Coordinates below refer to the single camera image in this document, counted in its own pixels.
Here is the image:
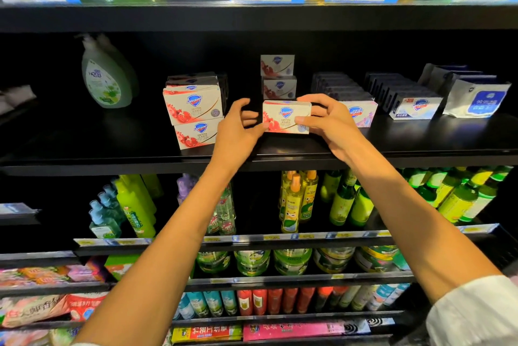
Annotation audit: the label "person's right hand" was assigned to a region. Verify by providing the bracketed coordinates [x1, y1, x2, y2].
[295, 93, 369, 166]

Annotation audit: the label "person's left hand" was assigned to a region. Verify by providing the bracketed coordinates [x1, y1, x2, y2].
[209, 99, 268, 173]

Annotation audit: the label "white red printed soap box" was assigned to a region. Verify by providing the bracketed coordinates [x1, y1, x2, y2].
[174, 117, 221, 152]
[167, 72, 220, 82]
[261, 100, 313, 135]
[166, 77, 224, 89]
[162, 84, 224, 125]

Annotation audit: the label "black store shelf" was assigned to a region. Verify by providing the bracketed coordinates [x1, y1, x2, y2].
[0, 2, 518, 346]
[0, 204, 110, 346]

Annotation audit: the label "pale green pump soap bottle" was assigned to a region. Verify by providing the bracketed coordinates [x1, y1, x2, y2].
[81, 33, 139, 110]

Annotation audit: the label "person's left forearm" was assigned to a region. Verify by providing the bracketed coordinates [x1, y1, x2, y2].
[74, 156, 244, 346]

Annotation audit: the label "person's right forearm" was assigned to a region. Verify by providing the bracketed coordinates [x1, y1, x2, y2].
[348, 151, 503, 304]

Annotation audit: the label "row of white pink soap boxes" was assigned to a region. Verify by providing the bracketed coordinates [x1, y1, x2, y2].
[311, 72, 379, 129]

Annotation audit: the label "clear green spray bottles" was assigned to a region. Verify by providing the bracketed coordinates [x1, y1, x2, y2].
[176, 173, 237, 236]

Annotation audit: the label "row of white blue soap boxes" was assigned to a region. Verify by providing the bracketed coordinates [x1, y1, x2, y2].
[363, 73, 445, 122]

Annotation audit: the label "row of white red soap boxes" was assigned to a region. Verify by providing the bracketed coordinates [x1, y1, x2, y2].
[261, 54, 298, 102]

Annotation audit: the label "green lidded wipe tub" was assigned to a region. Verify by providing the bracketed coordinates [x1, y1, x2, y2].
[272, 247, 313, 276]
[235, 248, 272, 276]
[196, 248, 233, 276]

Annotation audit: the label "row of white upright packs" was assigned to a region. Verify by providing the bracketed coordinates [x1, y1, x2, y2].
[419, 64, 513, 119]

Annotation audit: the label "green white box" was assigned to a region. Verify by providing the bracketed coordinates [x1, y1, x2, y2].
[104, 254, 140, 282]

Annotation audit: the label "yellow red packets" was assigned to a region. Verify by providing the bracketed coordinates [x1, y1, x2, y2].
[171, 324, 244, 344]

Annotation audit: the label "long pink packet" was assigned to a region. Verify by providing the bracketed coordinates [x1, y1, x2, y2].
[243, 317, 372, 341]

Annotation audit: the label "pile of white wipe packets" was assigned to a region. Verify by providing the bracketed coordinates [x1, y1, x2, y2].
[0, 84, 37, 116]

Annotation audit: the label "red snack packet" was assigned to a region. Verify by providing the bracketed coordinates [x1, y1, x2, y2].
[66, 292, 108, 322]

